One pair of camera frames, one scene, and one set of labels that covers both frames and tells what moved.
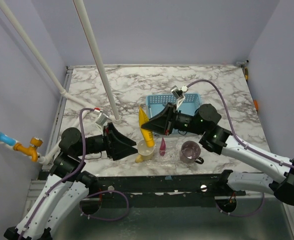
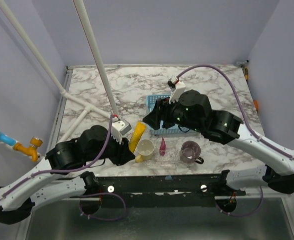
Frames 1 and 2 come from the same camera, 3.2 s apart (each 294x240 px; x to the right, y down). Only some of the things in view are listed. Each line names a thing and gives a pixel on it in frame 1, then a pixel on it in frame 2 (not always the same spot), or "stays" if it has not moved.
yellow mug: [144, 153] stays
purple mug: [189, 152] stays
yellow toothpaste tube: [148, 135] -> [140, 128]
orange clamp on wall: [256, 104] stays
